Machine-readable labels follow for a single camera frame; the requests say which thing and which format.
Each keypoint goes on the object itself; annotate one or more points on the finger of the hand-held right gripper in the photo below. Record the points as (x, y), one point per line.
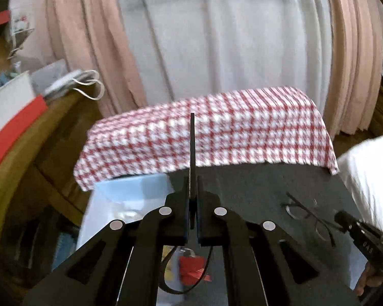
(354, 226)

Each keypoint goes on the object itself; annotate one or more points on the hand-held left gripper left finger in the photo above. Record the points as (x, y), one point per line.
(187, 212)

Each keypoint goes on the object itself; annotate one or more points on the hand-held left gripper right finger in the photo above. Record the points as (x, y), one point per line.
(198, 212)

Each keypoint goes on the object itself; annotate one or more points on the thin-framed eyeglasses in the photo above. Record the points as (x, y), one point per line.
(309, 216)

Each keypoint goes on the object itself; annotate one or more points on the thin black card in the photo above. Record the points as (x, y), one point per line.
(192, 153)

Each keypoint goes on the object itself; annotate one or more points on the person's right hand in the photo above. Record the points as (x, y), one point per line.
(367, 277)

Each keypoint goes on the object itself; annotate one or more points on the red paper tag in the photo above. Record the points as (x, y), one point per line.
(193, 267)

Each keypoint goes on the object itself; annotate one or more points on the dark grey mat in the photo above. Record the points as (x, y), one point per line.
(258, 191)

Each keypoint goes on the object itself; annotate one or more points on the light blue plastic bag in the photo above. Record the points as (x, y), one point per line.
(121, 197)

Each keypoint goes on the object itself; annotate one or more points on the red white checked cloth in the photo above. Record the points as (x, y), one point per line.
(210, 137)

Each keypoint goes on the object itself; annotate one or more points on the wooden cabinet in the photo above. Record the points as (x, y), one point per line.
(35, 165)

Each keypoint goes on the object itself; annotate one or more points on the pink curtain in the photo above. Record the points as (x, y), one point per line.
(92, 38)
(354, 54)

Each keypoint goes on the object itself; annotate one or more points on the white paper bag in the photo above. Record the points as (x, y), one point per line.
(73, 83)

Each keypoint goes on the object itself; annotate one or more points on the white sheer curtain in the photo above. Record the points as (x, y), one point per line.
(223, 35)

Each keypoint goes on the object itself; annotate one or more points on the red white box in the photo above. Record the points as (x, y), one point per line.
(9, 118)

